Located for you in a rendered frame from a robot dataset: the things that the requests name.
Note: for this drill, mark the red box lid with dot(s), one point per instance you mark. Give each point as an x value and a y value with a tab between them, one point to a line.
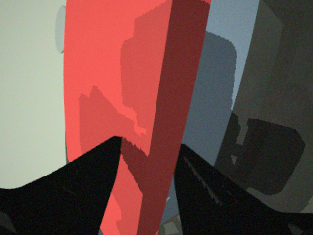
129	70

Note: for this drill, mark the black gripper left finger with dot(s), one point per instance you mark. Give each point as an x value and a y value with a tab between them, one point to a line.
70	201

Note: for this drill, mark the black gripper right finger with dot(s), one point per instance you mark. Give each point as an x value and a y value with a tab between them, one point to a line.
211	204

